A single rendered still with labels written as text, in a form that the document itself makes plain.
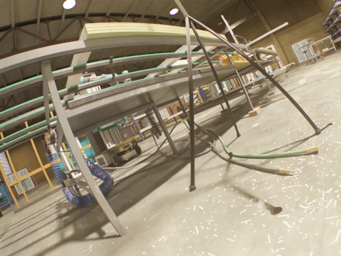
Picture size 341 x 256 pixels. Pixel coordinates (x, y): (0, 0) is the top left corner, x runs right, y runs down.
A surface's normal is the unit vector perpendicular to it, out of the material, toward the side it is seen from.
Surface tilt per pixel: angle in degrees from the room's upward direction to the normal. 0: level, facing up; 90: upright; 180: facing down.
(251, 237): 0
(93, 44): 90
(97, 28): 90
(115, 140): 90
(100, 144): 90
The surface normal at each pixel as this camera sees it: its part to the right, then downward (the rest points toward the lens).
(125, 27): 0.62, -0.24
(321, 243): -0.42, -0.91
